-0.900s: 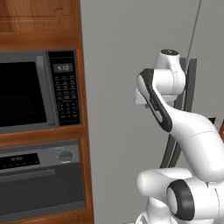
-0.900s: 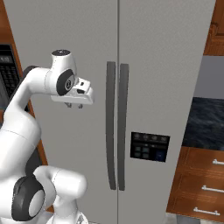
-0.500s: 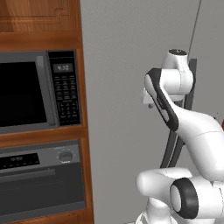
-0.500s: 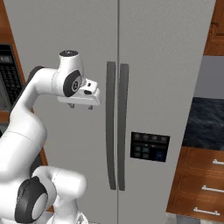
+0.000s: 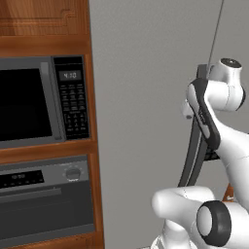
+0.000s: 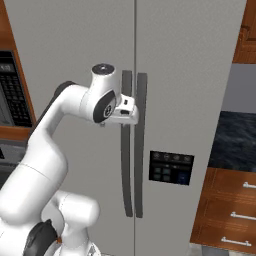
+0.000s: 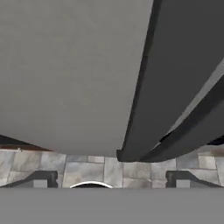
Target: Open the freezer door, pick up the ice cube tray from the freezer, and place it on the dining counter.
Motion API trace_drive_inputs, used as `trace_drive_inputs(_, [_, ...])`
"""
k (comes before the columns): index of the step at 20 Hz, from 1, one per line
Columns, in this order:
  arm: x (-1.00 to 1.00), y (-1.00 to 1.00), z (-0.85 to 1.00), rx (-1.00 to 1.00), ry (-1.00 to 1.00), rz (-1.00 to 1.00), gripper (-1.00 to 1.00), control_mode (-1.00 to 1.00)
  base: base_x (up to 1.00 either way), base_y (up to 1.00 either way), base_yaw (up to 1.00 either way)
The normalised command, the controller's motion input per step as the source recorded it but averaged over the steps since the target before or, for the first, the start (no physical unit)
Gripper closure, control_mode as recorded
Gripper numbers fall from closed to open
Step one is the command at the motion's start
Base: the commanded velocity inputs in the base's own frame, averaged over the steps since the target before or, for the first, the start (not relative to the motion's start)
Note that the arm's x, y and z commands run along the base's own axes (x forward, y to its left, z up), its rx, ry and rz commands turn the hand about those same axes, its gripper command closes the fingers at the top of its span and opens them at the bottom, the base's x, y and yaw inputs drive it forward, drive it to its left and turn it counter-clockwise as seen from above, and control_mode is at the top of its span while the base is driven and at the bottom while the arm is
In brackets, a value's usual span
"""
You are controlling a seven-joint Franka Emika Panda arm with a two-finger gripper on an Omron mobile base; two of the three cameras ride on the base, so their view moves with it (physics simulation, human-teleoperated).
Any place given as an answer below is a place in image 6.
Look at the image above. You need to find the grey freezer door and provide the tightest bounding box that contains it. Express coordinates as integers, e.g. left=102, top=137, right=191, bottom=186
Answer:
left=3, top=0, right=136, bottom=256

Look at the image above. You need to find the dark grey freezer door handle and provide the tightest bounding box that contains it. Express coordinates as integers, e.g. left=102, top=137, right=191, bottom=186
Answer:
left=120, top=69, right=135, bottom=219

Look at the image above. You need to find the wooden wall cupboard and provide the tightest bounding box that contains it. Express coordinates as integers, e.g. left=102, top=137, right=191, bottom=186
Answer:
left=231, top=0, right=256, bottom=65

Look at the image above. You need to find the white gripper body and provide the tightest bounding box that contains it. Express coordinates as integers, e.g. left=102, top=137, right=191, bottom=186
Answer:
left=109, top=105, right=140, bottom=126

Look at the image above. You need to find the wooden drawer front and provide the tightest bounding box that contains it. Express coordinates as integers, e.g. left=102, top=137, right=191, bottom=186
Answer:
left=189, top=226, right=256, bottom=256
left=199, top=166, right=256, bottom=203
left=194, top=197, right=256, bottom=232

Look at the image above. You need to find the dark grey fridge door handle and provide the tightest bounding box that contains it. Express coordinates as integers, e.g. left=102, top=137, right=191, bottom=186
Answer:
left=133, top=72, right=149, bottom=219

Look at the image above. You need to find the wooden appliance cabinet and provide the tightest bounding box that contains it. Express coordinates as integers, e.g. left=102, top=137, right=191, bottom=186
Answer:
left=0, top=0, right=38, bottom=142

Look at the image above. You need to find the grey fridge door with dispenser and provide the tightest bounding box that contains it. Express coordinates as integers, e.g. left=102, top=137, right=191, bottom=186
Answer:
left=134, top=0, right=248, bottom=256

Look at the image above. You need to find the grey built-in oven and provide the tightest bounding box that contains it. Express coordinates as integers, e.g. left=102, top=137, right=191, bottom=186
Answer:
left=0, top=139, right=28, bottom=189

